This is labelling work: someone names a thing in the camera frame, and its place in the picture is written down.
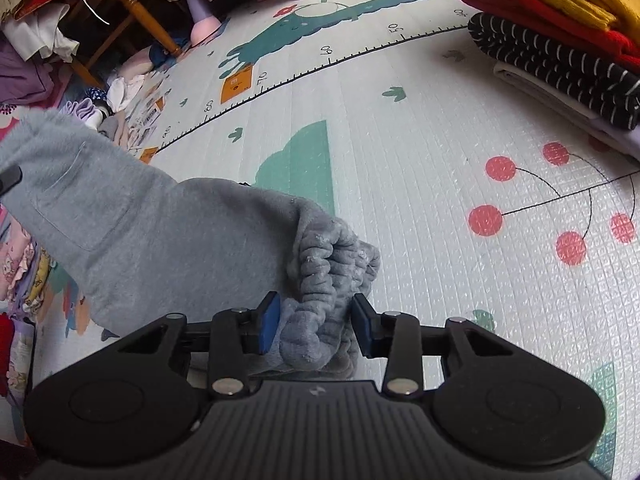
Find purple cloth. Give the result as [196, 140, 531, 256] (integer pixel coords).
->
[0, 40, 62, 107]

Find white purple ruffled garment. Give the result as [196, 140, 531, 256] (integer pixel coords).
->
[59, 97, 102, 129]

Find white strap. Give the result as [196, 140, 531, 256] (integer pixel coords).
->
[79, 0, 111, 26]

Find black white striped garment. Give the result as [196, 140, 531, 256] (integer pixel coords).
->
[467, 11, 640, 130]

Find white cloth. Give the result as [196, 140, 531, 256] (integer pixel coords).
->
[2, 4, 81, 64]

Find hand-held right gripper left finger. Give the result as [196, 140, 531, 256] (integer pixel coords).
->
[107, 291, 282, 400]

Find dark blue cloth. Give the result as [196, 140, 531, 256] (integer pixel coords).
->
[147, 42, 177, 69]

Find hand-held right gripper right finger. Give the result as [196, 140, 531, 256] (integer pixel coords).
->
[351, 294, 526, 397]

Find white folded garment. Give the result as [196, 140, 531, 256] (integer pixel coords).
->
[492, 61, 640, 162]

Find wooden chair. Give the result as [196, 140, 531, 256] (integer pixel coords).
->
[65, 0, 184, 89]

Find pink soft cloth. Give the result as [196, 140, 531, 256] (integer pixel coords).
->
[122, 45, 157, 79]

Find purple stool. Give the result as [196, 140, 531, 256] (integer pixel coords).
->
[185, 0, 222, 44]

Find grey fleece pants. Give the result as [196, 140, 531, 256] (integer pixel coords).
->
[0, 110, 382, 381]

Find red folded garment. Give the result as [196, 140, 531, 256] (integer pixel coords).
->
[455, 0, 640, 74]

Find yellow printed folded garment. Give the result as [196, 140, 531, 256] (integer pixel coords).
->
[20, 247, 57, 322]

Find stack of pink folded clothes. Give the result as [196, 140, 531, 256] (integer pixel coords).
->
[0, 207, 39, 311]

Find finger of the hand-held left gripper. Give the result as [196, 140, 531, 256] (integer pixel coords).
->
[0, 166, 24, 195]

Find pink printed blanket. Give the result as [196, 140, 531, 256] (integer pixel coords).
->
[0, 75, 72, 132]

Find printed foam play mat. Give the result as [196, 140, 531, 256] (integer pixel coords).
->
[30, 0, 640, 478]

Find beige folded garment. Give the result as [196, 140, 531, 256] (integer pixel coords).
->
[97, 112, 127, 147]

